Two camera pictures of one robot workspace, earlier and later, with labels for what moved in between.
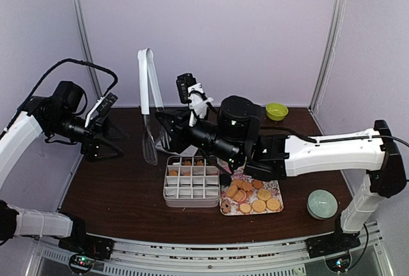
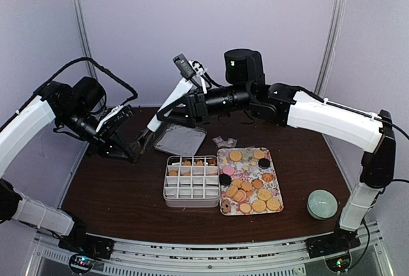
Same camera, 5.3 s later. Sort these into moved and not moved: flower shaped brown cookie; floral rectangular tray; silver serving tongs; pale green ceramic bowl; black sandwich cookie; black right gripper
Moved: black right gripper; silver serving tongs
Not moved: floral rectangular tray; pale green ceramic bowl; flower shaped brown cookie; black sandwich cookie
